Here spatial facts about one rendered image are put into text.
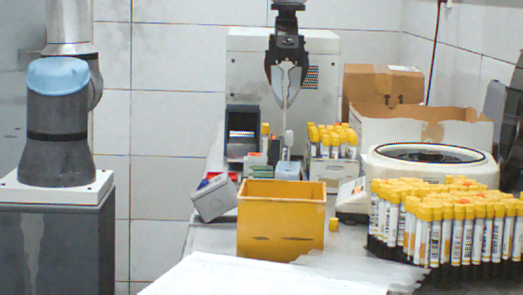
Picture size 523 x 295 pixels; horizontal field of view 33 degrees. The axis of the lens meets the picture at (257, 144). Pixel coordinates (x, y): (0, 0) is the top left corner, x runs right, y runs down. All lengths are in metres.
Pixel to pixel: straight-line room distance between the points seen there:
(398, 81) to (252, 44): 0.56
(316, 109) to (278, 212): 0.85
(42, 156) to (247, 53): 0.64
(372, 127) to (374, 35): 1.63
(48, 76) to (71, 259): 0.34
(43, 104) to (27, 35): 1.81
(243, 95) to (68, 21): 0.52
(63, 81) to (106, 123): 1.85
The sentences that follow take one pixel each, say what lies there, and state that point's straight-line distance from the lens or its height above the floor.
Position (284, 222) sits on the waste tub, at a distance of 1.32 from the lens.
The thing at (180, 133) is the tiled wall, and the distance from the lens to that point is 3.49.
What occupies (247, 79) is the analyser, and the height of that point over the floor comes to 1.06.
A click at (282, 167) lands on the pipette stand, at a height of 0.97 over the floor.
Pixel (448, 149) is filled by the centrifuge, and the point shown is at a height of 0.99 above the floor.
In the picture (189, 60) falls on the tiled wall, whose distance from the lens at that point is 3.45.
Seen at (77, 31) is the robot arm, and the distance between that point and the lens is 1.82.
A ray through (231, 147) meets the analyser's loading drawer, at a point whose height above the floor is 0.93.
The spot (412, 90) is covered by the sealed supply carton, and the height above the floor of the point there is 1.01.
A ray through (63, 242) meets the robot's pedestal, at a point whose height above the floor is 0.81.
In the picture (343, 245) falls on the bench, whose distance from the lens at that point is 1.45.
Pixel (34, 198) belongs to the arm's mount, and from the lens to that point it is 1.69.
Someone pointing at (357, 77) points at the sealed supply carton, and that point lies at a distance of 2.53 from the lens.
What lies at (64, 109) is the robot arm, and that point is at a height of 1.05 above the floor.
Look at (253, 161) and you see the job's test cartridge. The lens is 1.76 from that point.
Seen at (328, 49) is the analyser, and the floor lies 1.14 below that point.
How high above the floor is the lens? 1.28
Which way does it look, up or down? 10 degrees down
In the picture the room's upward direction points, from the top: 2 degrees clockwise
